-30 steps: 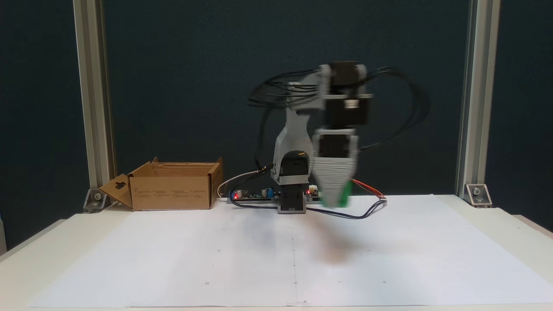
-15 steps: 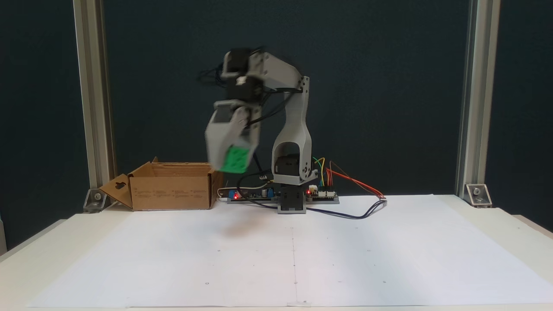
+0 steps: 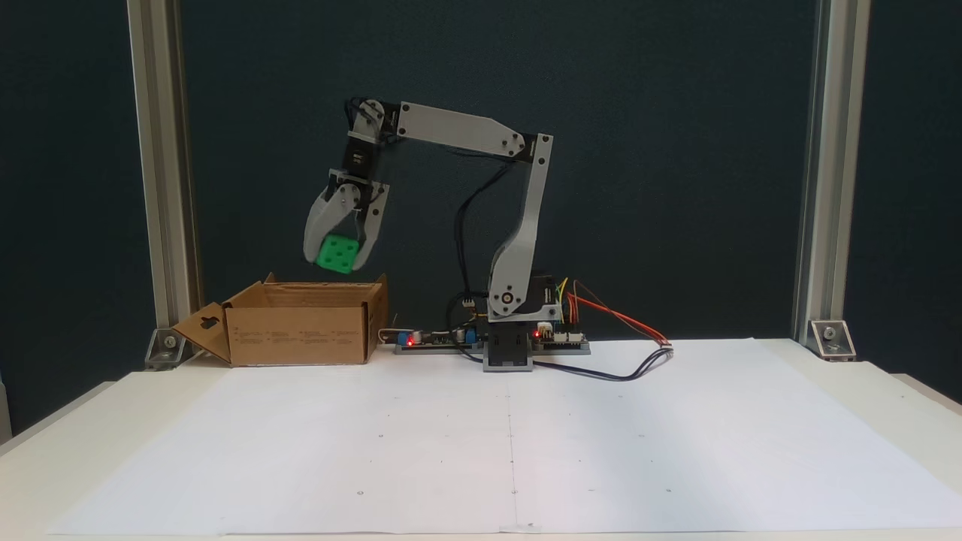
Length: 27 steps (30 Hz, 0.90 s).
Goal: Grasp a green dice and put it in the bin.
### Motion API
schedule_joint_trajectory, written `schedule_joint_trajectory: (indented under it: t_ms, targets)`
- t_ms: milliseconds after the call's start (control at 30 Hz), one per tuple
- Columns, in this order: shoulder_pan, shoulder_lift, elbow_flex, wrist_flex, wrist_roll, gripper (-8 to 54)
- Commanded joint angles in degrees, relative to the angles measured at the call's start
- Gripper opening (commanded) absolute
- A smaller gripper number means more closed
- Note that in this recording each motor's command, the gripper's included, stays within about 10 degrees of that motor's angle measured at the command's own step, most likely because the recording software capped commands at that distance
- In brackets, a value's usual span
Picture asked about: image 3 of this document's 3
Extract orange and red wires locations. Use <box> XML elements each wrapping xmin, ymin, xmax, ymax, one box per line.
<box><xmin>567</xmin><ymin>280</ymin><xmax>671</xmax><ymax>347</ymax></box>

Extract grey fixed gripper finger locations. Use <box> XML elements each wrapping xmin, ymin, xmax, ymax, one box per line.
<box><xmin>352</xmin><ymin>186</ymin><xmax>391</xmax><ymax>274</ymax></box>

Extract brown cardboard box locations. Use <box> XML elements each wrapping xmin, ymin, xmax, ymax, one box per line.
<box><xmin>171</xmin><ymin>272</ymin><xmax>391</xmax><ymax>369</ymax></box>

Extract black cable with white connector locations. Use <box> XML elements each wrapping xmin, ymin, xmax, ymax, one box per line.
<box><xmin>451</xmin><ymin>338</ymin><xmax>675</xmax><ymax>384</ymax></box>

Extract aluminium frame post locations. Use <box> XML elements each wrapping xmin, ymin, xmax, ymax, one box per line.
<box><xmin>126</xmin><ymin>0</ymin><xmax>203</xmax><ymax>354</ymax></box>
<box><xmin>791</xmin><ymin>0</ymin><xmax>873</xmax><ymax>343</ymax></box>

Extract green dice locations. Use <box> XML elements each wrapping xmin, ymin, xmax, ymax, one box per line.
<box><xmin>313</xmin><ymin>234</ymin><xmax>361</xmax><ymax>276</ymax></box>

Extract black shoulder servo cables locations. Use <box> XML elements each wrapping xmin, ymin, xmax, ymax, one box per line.
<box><xmin>446</xmin><ymin>147</ymin><xmax>519</xmax><ymax>355</ymax></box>

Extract metal corner bracket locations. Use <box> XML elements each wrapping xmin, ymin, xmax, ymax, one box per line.
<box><xmin>807</xmin><ymin>319</ymin><xmax>858</xmax><ymax>364</ymax></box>
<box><xmin>144</xmin><ymin>327</ymin><xmax>188</xmax><ymax>371</ymax></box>

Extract grey pivoting gripper finger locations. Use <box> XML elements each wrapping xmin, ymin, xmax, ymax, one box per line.
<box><xmin>302</xmin><ymin>181</ymin><xmax>359</xmax><ymax>266</ymax></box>

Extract circuit board with jumper wires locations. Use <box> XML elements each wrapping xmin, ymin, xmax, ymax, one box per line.
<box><xmin>531</xmin><ymin>322</ymin><xmax>592</xmax><ymax>356</ymax></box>

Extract blue circuit board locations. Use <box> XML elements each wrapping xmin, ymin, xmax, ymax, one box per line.
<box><xmin>394</xmin><ymin>325</ymin><xmax>486</xmax><ymax>356</ymax></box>

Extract yellow green blue jumper wires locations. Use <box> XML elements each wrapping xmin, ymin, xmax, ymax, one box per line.
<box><xmin>553</xmin><ymin>277</ymin><xmax>576</xmax><ymax>328</ymax></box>

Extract white paper sheet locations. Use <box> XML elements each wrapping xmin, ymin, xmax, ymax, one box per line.
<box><xmin>47</xmin><ymin>337</ymin><xmax>962</xmax><ymax>536</ymax></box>

